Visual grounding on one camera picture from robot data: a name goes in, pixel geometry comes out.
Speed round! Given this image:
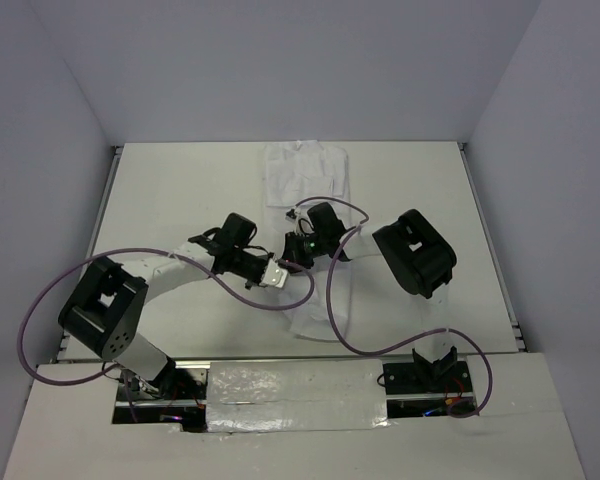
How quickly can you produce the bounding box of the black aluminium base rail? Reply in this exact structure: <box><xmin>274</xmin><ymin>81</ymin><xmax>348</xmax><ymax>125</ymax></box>
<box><xmin>112</xmin><ymin>361</ymin><xmax>477</xmax><ymax>433</ymax></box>

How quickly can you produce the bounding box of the white long sleeve shirt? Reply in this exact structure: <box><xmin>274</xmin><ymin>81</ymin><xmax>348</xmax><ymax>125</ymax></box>
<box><xmin>262</xmin><ymin>140</ymin><xmax>350</xmax><ymax>343</ymax></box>

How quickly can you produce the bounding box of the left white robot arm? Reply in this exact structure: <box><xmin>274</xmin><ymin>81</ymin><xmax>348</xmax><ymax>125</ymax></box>
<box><xmin>59</xmin><ymin>213</ymin><xmax>286</xmax><ymax>399</ymax></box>

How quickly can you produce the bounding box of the white foam front board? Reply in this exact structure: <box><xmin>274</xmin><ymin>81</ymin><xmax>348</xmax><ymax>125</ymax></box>
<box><xmin>5</xmin><ymin>374</ymin><xmax>584</xmax><ymax>479</ymax></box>

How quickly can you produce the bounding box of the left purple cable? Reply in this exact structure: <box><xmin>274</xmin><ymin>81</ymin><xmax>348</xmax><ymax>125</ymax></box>
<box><xmin>18</xmin><ymin>247</ymin><xmax>315</xmax><ymax>424</ymax></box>

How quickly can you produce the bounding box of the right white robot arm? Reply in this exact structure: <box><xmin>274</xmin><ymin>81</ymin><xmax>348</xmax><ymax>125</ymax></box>
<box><xmin>282</xmin><ymin>198</ymin><xmax>457</xmax><ymax>357</ymax></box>

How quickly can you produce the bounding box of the silver foil tape sheet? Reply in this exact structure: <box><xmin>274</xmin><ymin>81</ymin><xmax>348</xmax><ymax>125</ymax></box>
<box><xmin>206</xmin><ymin>359</ymin><xmax>389</xmax><ymax>433</ymax></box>

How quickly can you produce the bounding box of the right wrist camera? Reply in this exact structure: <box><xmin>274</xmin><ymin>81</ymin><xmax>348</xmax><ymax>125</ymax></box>
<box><xmin>285</xmin><ymin>207</ymin><xmax>302</xmax><ymax>223</ymax></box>

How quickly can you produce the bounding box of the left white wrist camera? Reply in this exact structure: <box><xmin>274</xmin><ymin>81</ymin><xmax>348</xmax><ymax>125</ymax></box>
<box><xmin>259</xmin><ymin>258</ymin><xmax>289</xmax><ymax>289</ymax></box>

